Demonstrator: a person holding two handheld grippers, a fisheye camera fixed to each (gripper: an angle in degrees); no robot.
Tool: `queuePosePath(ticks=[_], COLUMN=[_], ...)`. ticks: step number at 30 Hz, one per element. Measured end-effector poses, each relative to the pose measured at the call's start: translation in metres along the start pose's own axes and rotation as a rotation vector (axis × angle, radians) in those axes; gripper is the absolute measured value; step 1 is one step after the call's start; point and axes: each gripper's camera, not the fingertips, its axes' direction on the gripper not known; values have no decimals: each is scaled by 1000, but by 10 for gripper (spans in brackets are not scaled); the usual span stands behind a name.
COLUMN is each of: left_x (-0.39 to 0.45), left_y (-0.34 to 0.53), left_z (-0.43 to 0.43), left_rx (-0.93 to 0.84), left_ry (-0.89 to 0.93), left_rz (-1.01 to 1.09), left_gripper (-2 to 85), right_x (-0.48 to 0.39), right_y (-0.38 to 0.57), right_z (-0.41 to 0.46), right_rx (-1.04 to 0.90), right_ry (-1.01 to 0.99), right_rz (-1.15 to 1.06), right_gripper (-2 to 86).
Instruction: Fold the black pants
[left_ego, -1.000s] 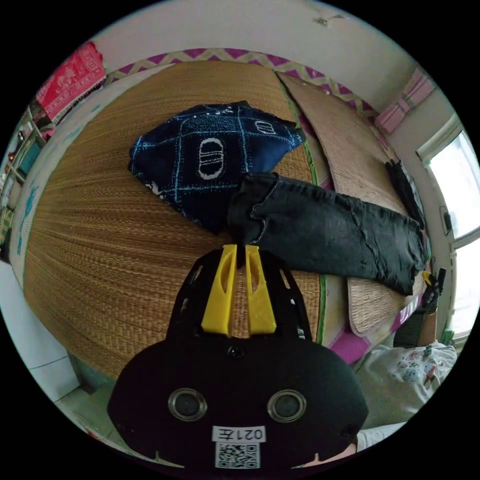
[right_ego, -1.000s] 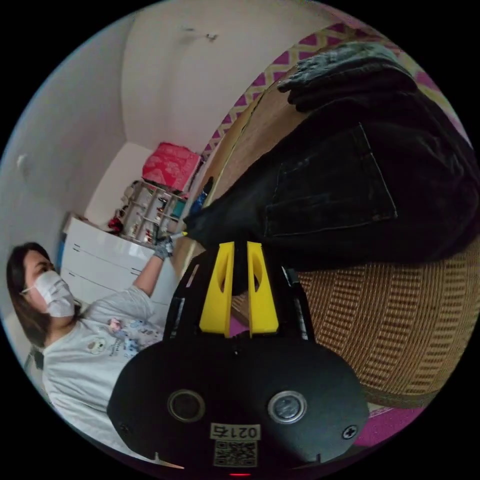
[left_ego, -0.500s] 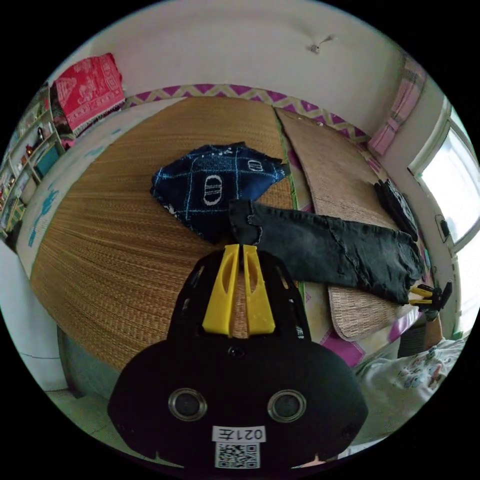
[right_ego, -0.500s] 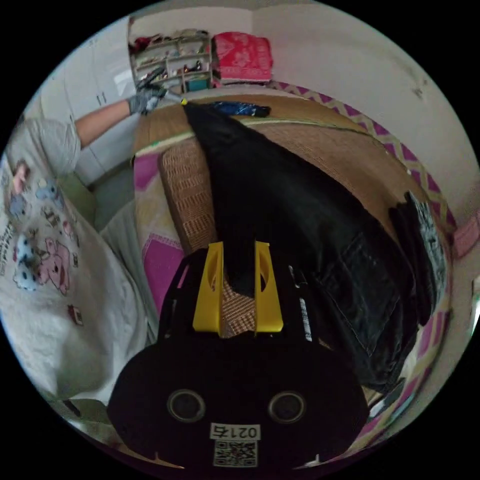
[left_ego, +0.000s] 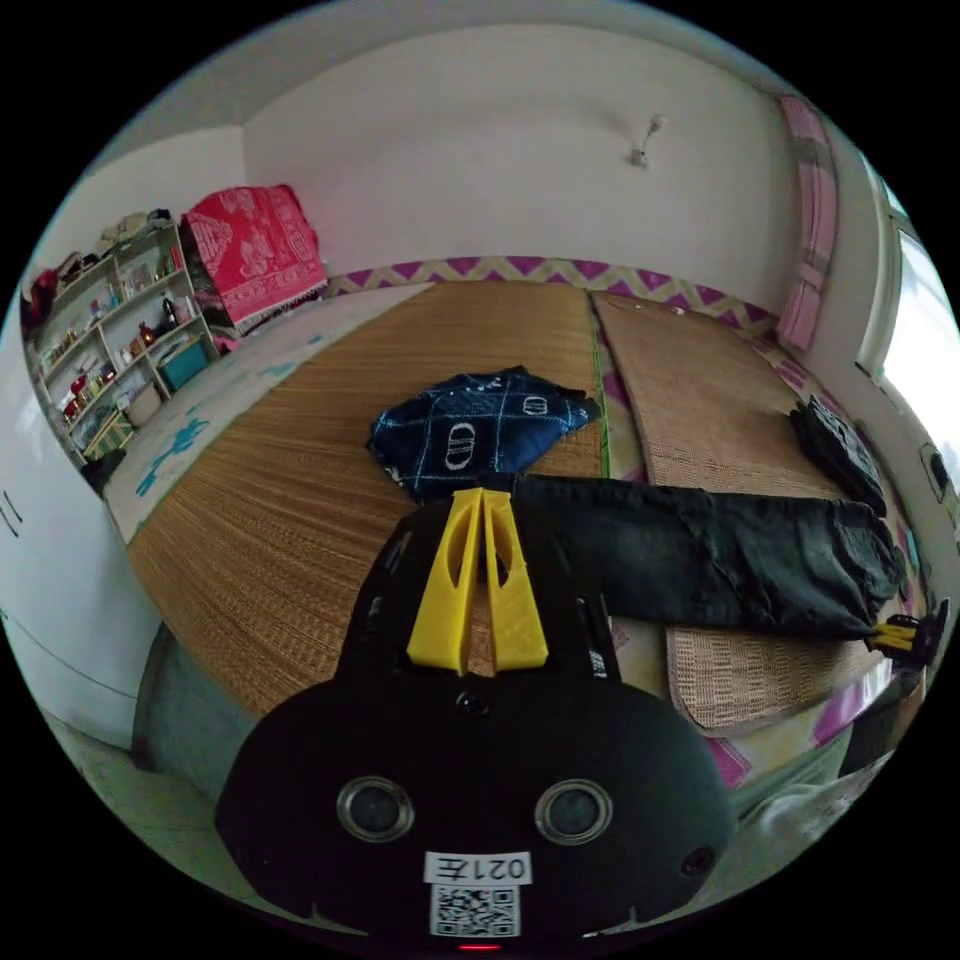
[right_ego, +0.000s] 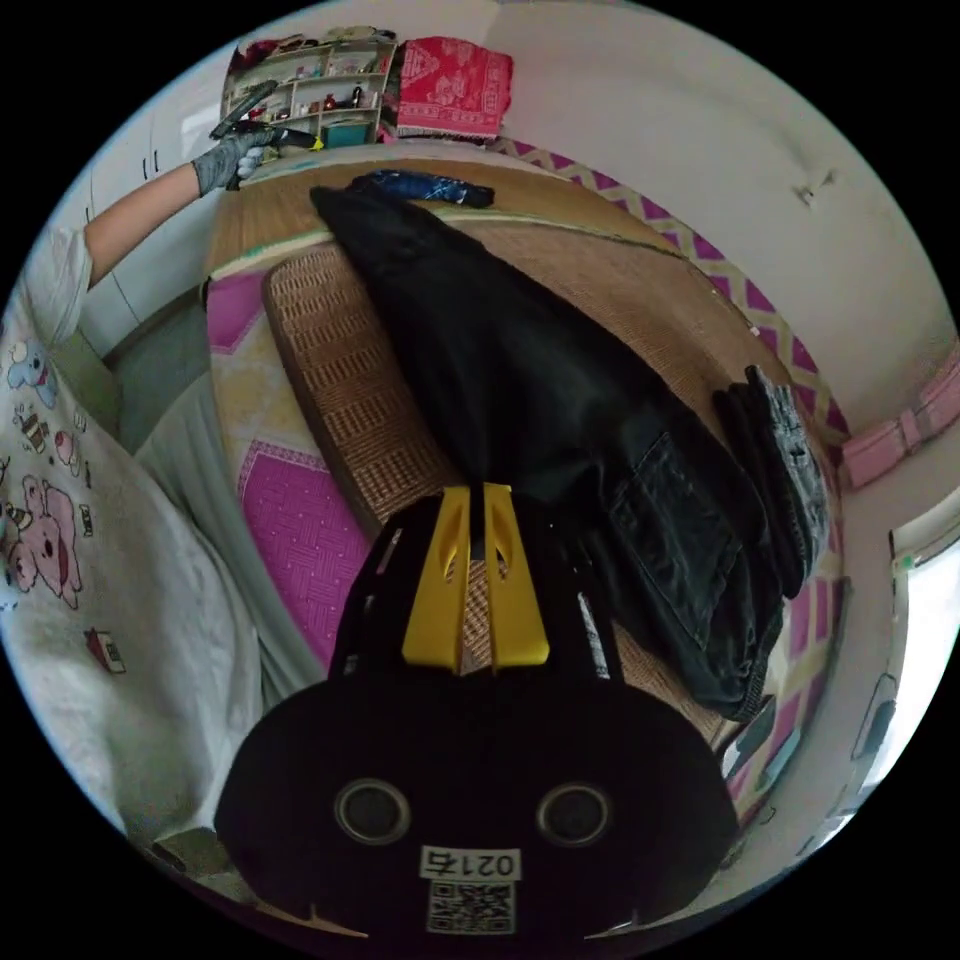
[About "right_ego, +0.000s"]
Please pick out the dark blue folded garment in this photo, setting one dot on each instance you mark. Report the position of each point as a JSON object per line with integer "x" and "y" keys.
{"x": 431, "y": 187}

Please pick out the white cupboard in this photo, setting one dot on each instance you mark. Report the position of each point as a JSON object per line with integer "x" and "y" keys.
{"x": 127, "y": 225}

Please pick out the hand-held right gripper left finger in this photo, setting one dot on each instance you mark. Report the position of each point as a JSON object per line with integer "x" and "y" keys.
{"x": 442, "y": 570}

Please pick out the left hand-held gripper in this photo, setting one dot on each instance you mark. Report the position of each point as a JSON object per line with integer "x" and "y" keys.
{"x": 244, "y": 120}

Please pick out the bed with woven mat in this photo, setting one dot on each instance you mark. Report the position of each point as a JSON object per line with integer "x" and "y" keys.
{"x": 600, "y": 277}

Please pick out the person's left forearm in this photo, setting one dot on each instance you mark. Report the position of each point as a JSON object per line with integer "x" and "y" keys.
{"x": 139, "y": 221}

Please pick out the black pants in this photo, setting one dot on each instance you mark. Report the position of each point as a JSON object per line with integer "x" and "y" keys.
{"x": 525, "y": 390}

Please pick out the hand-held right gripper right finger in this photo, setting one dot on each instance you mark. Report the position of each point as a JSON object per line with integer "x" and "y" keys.
{"x": 510, "y": 585}

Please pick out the person's body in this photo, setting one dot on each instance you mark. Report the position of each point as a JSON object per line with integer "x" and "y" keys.
{"x": 112, "y": 562}

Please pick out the red patterned cloth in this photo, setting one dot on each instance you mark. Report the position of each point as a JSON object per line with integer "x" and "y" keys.
{"x": 454, "y": 90}

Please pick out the pile of clothes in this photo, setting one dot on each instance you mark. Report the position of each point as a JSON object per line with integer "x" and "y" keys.
{"x": 787, "y": 465}

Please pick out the wooden shelf with small items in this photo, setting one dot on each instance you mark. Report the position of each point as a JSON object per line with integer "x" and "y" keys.
{"x": 315, "y": 86}

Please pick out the person's left hand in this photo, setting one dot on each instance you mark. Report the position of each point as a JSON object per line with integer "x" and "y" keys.
{"x": 225, "y": 166}

